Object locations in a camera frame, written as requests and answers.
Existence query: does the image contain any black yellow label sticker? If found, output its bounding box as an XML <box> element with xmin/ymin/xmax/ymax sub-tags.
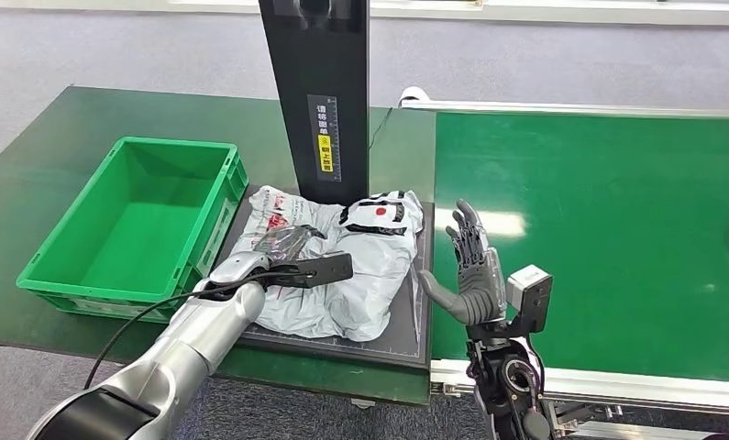
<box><xmin>306</xmin><ymin>93</ymin><xmax>343</xmax><ymax>183</ymax></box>

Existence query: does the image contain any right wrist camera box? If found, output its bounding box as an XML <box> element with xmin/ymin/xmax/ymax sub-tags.
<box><xmin>505</xmin><ymin>264</ymin><xmax>554</xmax><ymax>336</ymax></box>

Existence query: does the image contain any grey red-printed courier package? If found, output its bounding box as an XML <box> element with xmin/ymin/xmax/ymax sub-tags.
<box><xmin>230</xmin><ymin>184</ymin><xmax>426</xmax><ymax>343</ymax></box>

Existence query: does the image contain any thin black power cable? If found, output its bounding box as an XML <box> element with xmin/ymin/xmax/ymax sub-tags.
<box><xmin>369</xmin><ymin>106</ymin><xmax>394</xmax><ymax>150</ymax></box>

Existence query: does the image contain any aluminium conveyor side rail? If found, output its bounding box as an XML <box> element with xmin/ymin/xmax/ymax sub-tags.
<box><xmin>429</xmin><ymin>357</ymin><xmax>729</xmax><ymax>440</ymax></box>
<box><xmin>400</xmin><ymin>98</ymin><xmax>729</xmax><ymax>119</ymax></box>

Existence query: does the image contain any black inbound scanner machine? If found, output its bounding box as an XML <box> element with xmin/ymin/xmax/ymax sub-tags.
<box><xmin>217</xmin><ymin>0</ymin><xmax>436</xmax><ymax>371</ymax></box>

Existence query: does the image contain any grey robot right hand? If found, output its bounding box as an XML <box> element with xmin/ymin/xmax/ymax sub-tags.
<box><xmin>418</xmin><ymin>199</ymin><xmax>511</xmax><ymax>329</ymax></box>

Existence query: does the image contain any green conveyor belt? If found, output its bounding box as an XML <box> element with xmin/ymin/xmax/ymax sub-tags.
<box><xmin>432</xmin><ymin>112</ymin><xmax>729</xmax><ymax>385</ymax></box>

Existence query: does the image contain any white conveyor end cap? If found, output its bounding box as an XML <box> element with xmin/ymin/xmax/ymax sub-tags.
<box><xmin>399</xmin><ymin>85</ymin><xmax>432</xmax><ymax>109</ymax></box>

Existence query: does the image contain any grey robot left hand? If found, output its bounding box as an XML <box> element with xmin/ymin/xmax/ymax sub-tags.
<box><xmin>253</xmin><ymin>225</ymin><xmax>327</xmax><ymax>265</ymax></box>

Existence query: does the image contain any green plastic crate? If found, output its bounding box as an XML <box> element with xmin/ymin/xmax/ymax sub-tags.
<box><xmin>16</xmin><ymin>136</ymin><xmax>249</xmax><ymax>323</ymax></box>

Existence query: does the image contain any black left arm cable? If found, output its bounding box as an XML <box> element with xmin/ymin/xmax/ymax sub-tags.
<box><xmin>84</xmin><ymin>269</ymin><xmax>312</xmax><ymax>390</ymax></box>

